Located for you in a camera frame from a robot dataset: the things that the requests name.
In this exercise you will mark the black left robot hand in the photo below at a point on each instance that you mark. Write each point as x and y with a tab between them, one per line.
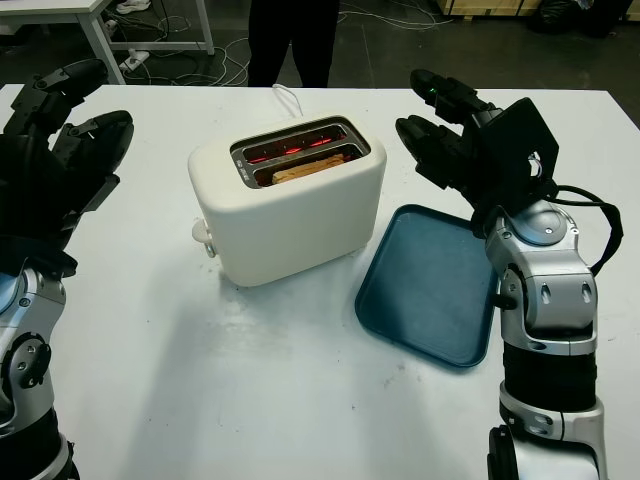
35	185

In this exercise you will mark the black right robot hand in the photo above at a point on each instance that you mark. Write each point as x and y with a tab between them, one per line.
440	150

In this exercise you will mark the toast slice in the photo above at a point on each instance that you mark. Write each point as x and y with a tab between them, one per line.
310	169

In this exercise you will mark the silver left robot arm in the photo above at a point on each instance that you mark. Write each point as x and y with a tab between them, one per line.
25	350

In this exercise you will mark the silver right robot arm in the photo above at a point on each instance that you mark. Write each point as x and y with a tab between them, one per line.
550	300

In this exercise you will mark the white two-slot toaster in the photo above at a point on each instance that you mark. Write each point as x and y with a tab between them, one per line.
290	225

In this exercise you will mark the person in beige jacket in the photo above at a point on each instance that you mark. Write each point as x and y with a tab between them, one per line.
290	40

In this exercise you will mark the blue plastic tray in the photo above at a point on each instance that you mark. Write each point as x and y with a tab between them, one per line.
425	290

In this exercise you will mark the stacked wooden crates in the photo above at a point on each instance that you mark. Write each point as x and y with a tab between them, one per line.
480	5

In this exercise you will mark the white power strip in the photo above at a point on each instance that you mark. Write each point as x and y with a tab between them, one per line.
134	60

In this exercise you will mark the black garbage bag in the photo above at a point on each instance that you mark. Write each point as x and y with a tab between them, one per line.
575	12

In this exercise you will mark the white sneaker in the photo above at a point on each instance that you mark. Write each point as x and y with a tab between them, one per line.
132	5

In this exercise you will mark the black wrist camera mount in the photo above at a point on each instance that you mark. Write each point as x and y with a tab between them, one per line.
520	130

